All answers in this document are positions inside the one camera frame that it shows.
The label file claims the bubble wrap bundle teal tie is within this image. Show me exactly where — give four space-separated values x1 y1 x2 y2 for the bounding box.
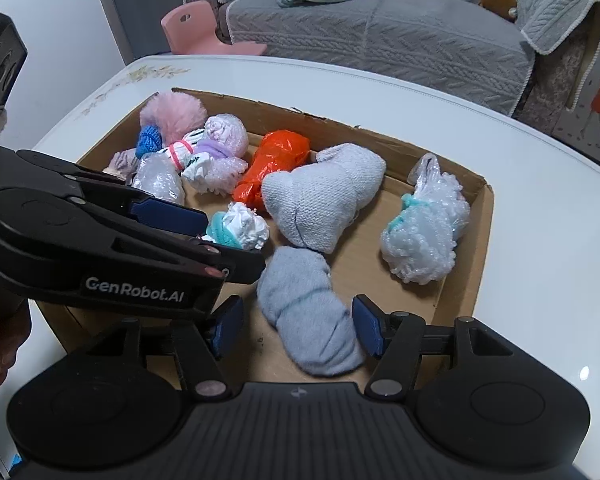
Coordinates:
379 152 472 286

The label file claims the pink plastic chair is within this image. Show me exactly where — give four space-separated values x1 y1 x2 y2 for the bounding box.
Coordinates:
161 1 268 57

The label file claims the brown cardboard box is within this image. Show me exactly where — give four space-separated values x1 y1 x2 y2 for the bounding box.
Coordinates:
35 87 496 396

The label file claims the white plastic bundle teal tie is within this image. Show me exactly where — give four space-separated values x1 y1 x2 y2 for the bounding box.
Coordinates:
205 201 271 251

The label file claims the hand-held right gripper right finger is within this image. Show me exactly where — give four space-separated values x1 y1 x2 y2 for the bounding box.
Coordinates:
352 295 508 400

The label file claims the bubble wrap bundle purple tie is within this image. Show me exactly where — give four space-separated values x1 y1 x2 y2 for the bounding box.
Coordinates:
182 114 249 196

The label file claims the purple-grey cloth bundle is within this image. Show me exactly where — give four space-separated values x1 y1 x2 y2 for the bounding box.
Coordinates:
102 147 141 186

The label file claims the light grey sock bundle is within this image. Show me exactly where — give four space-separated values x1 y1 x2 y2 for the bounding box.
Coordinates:
261 142 387 254

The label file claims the orange plastic bag bundle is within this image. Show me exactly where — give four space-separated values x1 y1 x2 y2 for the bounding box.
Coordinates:
231 130 312 206

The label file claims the white cloth bundle pink tie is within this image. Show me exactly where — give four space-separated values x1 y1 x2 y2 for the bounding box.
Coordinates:
162 129 211 181

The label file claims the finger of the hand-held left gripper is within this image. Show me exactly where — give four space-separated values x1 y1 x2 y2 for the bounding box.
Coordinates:
80 204 267 287
16 149 209 237

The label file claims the patterned fabric sofa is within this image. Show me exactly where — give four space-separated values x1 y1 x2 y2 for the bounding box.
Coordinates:
172 0 600 133

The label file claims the person's left hand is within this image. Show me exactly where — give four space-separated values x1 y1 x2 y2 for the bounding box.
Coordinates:
0 287 33 396

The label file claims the grey knit sofa seat cover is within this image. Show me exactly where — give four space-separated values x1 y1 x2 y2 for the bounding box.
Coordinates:
225 0 538 116

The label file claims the dark grey door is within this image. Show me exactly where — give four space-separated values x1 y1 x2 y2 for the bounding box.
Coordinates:
97 0 181 66

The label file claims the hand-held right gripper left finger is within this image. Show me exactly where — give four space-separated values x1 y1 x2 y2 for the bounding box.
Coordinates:
87 296 244 400

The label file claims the brown plush toy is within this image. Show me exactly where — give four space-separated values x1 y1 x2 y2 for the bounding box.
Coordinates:
480 0 521 23

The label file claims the blue knit bundle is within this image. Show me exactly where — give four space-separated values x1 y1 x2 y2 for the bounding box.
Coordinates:
135 124 162 160

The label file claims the clear plastic bundle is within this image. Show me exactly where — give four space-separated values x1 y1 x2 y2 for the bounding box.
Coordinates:
130 152 186 206

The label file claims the pink fluffy pom-pom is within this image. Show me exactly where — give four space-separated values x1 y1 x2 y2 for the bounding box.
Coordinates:
139 91 208 148

